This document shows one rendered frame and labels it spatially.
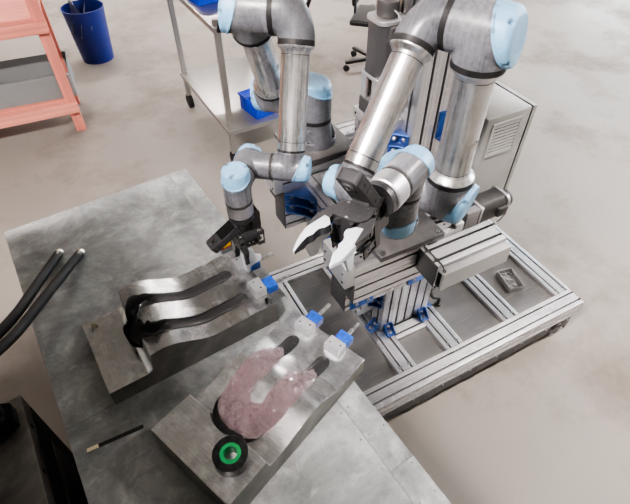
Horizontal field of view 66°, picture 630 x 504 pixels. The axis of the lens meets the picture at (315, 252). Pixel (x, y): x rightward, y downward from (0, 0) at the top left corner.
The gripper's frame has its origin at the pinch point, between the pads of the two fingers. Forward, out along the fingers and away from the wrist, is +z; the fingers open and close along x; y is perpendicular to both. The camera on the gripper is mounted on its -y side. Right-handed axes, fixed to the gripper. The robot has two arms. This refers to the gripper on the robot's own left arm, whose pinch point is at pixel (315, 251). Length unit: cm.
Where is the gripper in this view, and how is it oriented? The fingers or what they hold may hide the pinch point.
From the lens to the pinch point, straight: 76.9
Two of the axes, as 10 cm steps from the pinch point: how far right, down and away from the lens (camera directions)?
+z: -5.9, 5.8, -5.6
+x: -8.0, -3.3, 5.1
